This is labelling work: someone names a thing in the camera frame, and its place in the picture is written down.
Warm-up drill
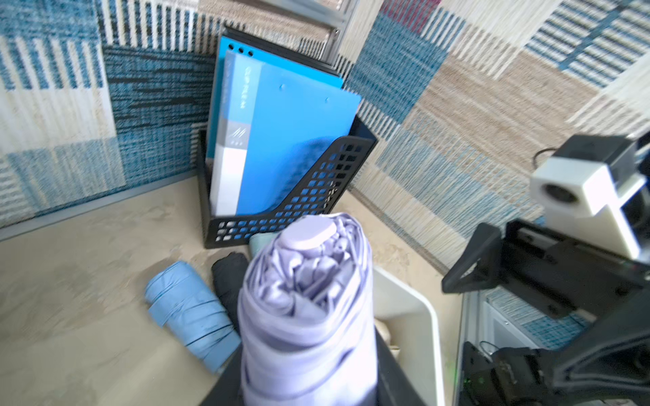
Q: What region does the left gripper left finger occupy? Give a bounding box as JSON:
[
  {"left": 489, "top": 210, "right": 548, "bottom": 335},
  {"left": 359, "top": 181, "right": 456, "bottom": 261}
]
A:
[{"left": 200, "top": 345, "right": 244, "bottom": 406}]

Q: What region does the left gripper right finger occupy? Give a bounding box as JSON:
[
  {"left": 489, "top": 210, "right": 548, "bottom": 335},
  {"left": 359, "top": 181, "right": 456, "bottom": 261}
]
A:
[{"left": 375, "top": 329, "right": 425, "bottom": 406}]

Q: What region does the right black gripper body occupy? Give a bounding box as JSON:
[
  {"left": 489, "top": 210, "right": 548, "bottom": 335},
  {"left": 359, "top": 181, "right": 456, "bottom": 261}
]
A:
[{"left": 440, "top": 217, "right": 650, "bottom": 406}]

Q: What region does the white plastic storage box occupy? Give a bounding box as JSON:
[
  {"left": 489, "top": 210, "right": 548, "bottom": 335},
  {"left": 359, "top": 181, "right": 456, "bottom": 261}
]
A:
[{"left": 373, "top": 267, "right": 445, "bottom": 405}]

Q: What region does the lavender umbrella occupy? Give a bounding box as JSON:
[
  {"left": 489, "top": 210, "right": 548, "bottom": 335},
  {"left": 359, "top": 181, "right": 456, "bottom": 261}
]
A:
[{"left": 238, "top": 213, "right": 377, "bottom": 405}]

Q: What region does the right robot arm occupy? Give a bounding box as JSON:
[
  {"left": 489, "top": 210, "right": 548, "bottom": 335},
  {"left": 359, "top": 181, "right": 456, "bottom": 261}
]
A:
[{"left": 442, "top": 220, "right": 649, "bottom": 405}]

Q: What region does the blue folded umbrella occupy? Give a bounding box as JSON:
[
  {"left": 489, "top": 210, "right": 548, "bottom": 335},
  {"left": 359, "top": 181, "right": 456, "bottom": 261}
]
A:
[{"left": 144, "top": 262, "right": 241, "bottom": 374}]

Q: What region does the black folded umbrella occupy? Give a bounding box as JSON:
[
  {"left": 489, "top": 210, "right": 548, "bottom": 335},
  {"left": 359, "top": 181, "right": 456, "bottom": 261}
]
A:
[{"left": 211, "top": 252, "right": 249, "bottom": 334}]

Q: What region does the grey green folded umbrella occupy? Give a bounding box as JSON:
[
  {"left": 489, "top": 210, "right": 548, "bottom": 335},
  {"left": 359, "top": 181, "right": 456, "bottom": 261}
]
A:
[{"left": 249, "top": 233, "right": 277, "bottom": 258}]

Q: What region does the black mesh file holder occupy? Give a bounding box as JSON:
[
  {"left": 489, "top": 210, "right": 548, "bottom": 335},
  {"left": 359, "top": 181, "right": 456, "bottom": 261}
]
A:
[{"left": 196, "top": 117, "right": 377, "bottom": 250}]

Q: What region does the teal file folder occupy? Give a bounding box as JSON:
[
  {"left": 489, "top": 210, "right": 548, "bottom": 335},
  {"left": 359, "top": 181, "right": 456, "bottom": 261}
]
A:
[{"left": 206, "top": 29, "right": 344, "bottom": 164}]

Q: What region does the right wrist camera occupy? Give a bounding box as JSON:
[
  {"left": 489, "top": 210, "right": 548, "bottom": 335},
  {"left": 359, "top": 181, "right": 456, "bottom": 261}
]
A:
[{"left": 530, "top": 135, "right": 649, "bottom": 262}]

